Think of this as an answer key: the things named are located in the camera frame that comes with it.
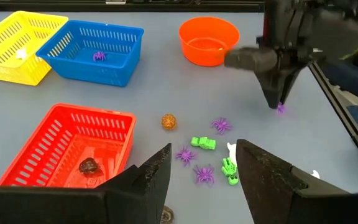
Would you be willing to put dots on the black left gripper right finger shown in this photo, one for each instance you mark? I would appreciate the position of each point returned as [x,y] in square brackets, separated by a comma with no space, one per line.
[275,199]

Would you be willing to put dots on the yellow plastic basket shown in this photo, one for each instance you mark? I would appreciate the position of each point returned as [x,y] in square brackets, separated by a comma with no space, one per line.
[2,34]

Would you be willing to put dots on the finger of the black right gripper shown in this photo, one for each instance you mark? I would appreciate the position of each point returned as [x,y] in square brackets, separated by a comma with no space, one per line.
[250,59]
[291,71]

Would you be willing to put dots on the orange translucent pumpkin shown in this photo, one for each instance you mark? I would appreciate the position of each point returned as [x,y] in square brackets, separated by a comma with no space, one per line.
[169,122]

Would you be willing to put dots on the blue plastic basket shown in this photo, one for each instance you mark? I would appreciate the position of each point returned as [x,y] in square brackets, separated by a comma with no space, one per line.
[82,73]

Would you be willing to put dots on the white plastic ghost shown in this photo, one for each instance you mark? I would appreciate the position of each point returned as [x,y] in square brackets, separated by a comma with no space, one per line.
[232,152]
[21,53]
[315,174]

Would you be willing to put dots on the person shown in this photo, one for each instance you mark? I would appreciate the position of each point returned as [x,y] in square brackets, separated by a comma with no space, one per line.
[353,81]

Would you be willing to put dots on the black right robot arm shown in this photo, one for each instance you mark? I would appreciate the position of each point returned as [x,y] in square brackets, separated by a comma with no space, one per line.
[343,28]

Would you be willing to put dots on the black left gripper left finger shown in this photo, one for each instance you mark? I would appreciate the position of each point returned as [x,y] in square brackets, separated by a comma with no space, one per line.
[73,205]

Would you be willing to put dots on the orange plastic bowl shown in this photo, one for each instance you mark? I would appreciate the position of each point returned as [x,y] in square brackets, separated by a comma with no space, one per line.
[197,34]

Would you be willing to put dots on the purple plastic spider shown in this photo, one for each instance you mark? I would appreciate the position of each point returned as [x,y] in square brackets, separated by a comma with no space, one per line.
[204,174]
[99,56]
[221,125]
[186,155]
[281,109]

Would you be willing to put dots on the red plastic basket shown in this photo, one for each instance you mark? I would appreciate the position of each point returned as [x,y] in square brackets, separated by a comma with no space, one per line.
[73,146]

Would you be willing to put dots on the dark brown plastic skull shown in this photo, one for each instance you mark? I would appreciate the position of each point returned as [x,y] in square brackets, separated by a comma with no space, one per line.
[89,165]
[168,215]

